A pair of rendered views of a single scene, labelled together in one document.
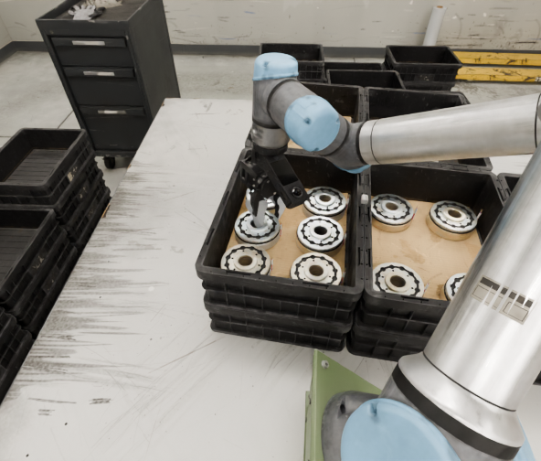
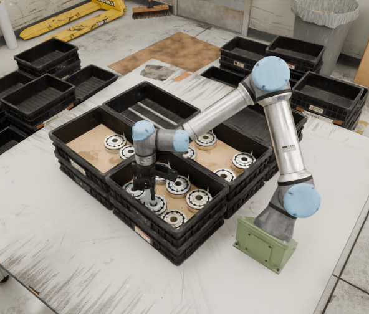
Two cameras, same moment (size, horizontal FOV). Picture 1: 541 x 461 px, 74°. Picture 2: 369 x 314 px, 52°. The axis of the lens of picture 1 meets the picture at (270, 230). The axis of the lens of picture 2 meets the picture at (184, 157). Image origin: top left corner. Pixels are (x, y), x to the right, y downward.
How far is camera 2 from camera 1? 96 cm
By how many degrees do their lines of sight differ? 40
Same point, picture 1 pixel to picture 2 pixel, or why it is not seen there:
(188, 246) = (111, 254)
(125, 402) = not seen: outside the picture
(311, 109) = (184, 136)
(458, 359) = (292, 167)
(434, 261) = (219, 160)
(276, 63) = (149, 128)
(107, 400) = not seen: outside the picture
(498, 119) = (234, 103)
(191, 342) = (177, 279)
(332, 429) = (268, 227)
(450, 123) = (220, 111)
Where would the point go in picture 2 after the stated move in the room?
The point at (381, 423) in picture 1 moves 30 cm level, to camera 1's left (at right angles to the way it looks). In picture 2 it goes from (293, 193) to (253, 263)
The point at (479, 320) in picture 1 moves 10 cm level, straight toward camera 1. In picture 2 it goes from (289, 156) to (301, 177)
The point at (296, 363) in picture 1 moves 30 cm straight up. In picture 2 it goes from (217, 242) to (222, 192)
